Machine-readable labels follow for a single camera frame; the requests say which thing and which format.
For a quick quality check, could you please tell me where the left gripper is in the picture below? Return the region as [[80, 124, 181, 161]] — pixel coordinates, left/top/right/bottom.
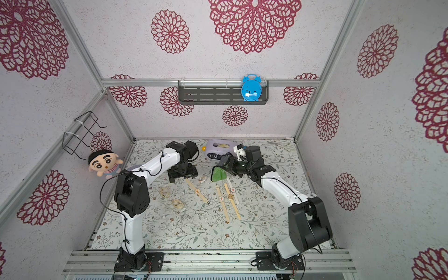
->
[[168, 161, 199, 184]]

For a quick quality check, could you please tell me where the rose gold small watch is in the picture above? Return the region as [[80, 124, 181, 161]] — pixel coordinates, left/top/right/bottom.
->
[[199, 176, 207, 184]]

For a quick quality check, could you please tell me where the green cleaning cloth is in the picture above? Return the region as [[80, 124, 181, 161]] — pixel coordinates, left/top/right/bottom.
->
[[211, 166, 228, 183]]

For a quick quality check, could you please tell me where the beige watch top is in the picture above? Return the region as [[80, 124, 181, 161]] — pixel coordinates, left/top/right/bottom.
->
[[171, 199, 184, 210]]

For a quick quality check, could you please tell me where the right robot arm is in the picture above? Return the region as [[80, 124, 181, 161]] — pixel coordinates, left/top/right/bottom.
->
[[211, 145, 333, 262]]

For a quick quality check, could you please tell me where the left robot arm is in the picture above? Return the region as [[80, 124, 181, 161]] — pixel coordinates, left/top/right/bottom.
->
[[100, 141, 199, 270]]

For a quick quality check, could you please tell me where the beige watch long right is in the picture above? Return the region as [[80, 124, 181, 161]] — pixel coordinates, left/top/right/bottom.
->
[[224, 183, 242, 221]]

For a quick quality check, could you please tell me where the beige watch long diagonal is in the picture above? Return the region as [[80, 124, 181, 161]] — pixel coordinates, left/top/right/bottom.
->
[[184, 178, 210, 204]]

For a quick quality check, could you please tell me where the beige watch long centre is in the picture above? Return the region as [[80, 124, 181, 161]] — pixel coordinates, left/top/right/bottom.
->
[[216, 185, 230, 224]]

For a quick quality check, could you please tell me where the purple tissue box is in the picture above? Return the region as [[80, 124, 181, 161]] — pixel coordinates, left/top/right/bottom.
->
[[202, 139, 239, 162]]

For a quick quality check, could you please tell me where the blue alarm clock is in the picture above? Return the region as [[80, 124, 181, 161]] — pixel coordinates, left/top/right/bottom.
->
[[241, 74, 263, 102]]

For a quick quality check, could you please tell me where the cartoon boy plush doll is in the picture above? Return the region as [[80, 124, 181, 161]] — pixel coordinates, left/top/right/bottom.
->
[[88, 149, 124, 179]]

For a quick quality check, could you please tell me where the white strap watch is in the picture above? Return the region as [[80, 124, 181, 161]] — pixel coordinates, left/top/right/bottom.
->
[[226, 177, 239, 205]]

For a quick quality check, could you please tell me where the grey wall shelf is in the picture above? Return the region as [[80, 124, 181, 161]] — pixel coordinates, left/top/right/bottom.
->
[[177, 81, 269, 106]]

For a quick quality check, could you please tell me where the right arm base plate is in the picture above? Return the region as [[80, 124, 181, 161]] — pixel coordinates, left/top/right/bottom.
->
[[250, 251, 305, 271]]

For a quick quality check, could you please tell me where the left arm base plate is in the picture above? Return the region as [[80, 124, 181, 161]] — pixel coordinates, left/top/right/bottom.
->
[[113, 252, 165, 273]]

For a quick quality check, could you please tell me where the black wire rack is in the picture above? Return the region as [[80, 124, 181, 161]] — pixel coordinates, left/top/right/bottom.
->
[[61, 111, 107, 161]]

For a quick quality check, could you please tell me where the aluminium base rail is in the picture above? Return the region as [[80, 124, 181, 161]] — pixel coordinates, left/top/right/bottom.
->
[[62, 249, 357, 276]]

